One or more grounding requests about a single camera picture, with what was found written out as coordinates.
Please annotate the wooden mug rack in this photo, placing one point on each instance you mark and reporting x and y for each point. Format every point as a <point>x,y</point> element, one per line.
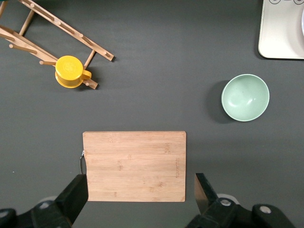
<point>31,46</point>

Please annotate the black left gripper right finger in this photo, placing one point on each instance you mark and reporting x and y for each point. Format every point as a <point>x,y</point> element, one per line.
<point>213,211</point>

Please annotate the yellow mug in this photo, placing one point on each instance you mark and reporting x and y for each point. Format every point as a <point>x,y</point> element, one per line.
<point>69,71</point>

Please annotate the wooden cutting board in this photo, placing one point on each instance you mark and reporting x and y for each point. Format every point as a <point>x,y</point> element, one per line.
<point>135,166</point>

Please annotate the white round plate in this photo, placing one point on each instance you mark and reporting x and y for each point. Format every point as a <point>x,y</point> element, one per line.
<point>302,23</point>

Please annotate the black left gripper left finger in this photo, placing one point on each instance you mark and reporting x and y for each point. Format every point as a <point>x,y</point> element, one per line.
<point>69,204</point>

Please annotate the pale green bowl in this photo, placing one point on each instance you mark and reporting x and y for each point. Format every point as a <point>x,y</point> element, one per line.
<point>245,97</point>

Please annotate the cream tray with bear print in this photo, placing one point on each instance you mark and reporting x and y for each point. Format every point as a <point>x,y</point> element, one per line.
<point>278,31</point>

